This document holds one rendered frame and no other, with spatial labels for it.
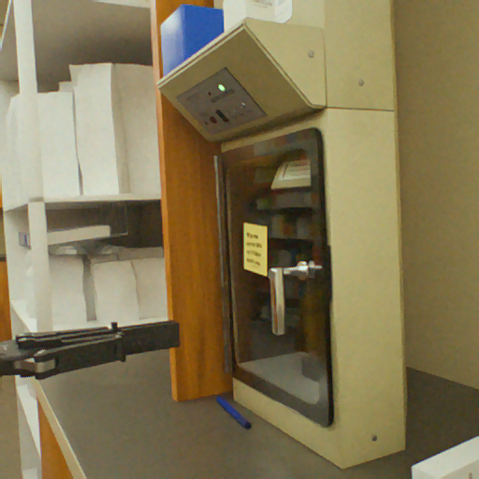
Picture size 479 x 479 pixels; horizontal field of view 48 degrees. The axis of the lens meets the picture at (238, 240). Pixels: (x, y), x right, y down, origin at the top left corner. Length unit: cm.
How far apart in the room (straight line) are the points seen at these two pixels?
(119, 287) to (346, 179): 130
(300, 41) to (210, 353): 60
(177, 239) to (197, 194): 9
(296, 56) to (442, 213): 56
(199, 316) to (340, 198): 42
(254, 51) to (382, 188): 25
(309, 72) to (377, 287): 30
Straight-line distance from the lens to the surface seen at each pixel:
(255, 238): 85
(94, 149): 191
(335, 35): 75
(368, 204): 74
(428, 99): 119
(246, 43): 70
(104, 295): 191
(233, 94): 80
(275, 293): 72
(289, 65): 70
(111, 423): 99
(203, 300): 103
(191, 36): 88
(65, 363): 59
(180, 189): 100
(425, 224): 119
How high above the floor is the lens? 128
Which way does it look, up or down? 3 degrees down
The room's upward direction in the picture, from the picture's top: 3 degrees counter-clockwise
